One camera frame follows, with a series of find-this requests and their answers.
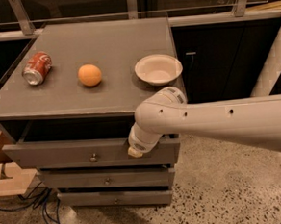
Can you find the grey top drawer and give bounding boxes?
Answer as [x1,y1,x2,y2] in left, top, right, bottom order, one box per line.
[0,111,183,178]

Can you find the grey drawer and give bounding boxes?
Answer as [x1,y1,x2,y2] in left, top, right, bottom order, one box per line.
[0,111,183,178]
[58,190,172,207]
[38,166,175,189]

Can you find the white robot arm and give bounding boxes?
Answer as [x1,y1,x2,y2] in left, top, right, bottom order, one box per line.
[128,27,281,158]

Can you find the grey middle drawer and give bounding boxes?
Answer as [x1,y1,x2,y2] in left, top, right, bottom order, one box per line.
[38,166,175,189]

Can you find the grey bottom drawer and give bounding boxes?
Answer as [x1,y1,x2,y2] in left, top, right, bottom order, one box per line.
[58,190,172,207]

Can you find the grey drawer cabinet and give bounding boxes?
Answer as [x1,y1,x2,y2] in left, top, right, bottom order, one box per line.
[0,14,196,218]

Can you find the white bowl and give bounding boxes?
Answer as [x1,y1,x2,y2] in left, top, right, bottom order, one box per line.
[135,54,183,86]

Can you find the orange fruit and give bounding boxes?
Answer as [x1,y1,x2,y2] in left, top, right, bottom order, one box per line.
[78,64,102,87]

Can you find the dark counter cabinet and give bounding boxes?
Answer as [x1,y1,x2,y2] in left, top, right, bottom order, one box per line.
[171,17,281,104]

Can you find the red soda can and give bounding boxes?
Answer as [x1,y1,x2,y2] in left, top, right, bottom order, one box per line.
[22,51,52,86]

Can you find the wooden box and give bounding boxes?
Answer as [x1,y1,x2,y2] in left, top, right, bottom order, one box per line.
[0,131,36,196]

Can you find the glass railing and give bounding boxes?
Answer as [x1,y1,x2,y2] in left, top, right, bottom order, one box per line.
[0,0,280,31]

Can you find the blue cables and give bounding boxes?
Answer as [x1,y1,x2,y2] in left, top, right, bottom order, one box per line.
[0,180,75,224]

